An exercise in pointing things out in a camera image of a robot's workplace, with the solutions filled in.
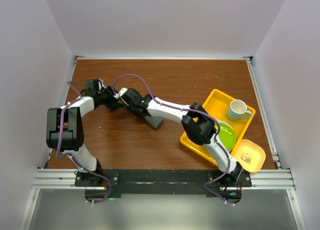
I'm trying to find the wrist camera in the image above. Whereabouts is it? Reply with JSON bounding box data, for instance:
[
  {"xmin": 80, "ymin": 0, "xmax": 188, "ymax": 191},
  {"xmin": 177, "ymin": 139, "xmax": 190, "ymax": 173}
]
[
  {"xmin": 84, "ymin": 79, "xmax": 105, "ymax": 97},
  {"xmin": 113, "ymin": 87, "xmax": 144, "ymax": 108}
]

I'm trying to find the grey cloth napkin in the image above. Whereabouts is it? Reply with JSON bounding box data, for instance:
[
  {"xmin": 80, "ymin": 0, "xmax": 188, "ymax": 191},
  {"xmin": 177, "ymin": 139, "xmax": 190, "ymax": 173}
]
[{"xmin": 143, "ymin": 115, "xmax": 164, "ymax": 129}]

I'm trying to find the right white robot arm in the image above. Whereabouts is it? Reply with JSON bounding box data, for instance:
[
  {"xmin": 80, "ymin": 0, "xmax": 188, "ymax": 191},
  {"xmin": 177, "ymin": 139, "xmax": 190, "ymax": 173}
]
[{"xmin": 121, "ymin": 93, "xmax": 243, "ymax": 187}]

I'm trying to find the green plate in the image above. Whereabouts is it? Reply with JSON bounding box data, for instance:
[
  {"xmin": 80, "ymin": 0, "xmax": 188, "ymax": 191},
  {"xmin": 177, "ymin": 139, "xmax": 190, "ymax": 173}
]
[{"xmin": 214, "ymin": 123, "xmax": 237, "ymax": 151}]

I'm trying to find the yellow plastic tray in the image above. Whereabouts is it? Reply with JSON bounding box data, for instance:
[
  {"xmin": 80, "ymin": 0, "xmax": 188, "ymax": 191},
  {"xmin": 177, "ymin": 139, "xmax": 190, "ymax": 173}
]
[{"xmin": 180, "ymin": 89, "xmax": 256, "ymax": 166}]

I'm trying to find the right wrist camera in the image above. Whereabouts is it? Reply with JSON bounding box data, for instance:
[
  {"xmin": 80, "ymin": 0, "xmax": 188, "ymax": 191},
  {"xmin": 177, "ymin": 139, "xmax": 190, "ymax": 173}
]
[{"xmin": 113, "ymin": 87, "xmax": 144, "ymax": 108}]

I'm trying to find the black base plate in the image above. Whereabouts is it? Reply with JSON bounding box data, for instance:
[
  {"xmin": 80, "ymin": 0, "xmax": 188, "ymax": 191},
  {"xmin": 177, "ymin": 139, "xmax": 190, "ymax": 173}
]
[{"xmin": 74, "ymin": 169, "xmax": 252, "ymax": 203}]

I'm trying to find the orange square plate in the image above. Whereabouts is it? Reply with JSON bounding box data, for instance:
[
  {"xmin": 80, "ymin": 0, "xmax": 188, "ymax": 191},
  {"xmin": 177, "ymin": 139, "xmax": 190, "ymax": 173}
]
[{"xmin": 232, "ymin": 139, "xmax": 266, "ymax": 173}]

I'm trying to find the white cup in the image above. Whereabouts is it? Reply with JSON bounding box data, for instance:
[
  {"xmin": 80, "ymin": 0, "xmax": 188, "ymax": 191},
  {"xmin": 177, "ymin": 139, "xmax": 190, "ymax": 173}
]
[{"xmin": 226, "ymin": 99, "xmax": 253, "ymax": 121}]

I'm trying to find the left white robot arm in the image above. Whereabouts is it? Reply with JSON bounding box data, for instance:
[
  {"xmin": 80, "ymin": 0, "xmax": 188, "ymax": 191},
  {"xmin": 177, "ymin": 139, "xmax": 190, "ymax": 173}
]
[{"xmin": 46, "ymin": 85, "xmax": 121, "ymax": 186}]

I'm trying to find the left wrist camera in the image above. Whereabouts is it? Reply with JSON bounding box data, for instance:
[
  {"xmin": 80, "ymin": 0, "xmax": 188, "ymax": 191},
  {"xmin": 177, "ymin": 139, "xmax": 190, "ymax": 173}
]
[{"xmin": 84, "ymin": 79, "xmax": 105, "ymax": 97}]

